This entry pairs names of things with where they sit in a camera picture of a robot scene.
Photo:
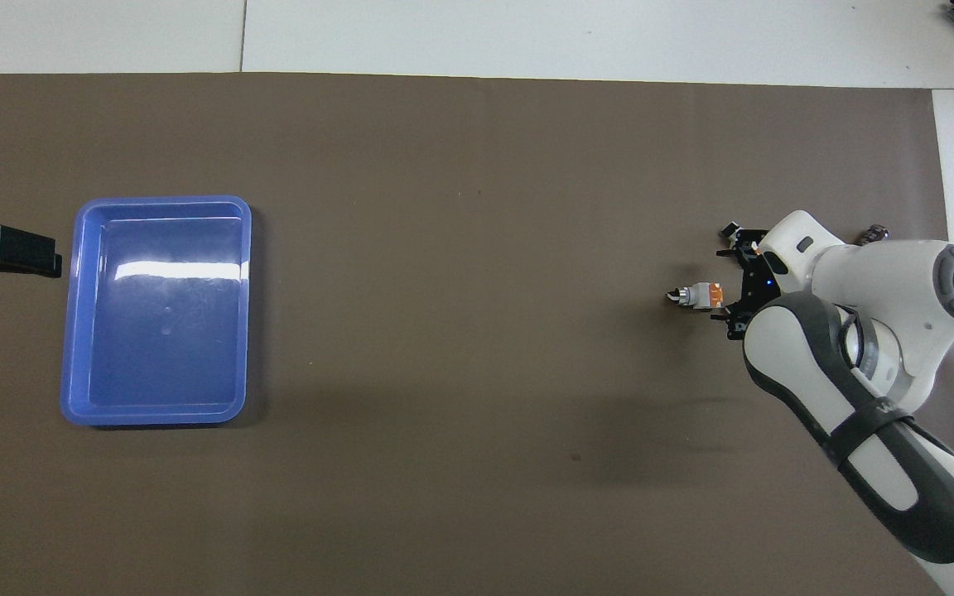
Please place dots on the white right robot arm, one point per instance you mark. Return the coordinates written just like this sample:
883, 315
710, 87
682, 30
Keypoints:
883, 290

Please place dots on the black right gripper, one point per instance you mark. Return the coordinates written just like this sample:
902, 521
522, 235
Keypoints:
757, 285

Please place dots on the blue plastic tray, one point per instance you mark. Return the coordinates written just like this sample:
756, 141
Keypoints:
162, 331

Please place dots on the selector switch with orange block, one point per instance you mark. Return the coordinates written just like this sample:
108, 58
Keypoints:
729, 229
699, 295

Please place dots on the brown paper table mat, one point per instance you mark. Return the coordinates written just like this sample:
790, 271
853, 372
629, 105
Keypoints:
477, 248

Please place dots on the small dark brown component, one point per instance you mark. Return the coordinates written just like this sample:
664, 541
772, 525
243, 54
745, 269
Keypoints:
874, 233

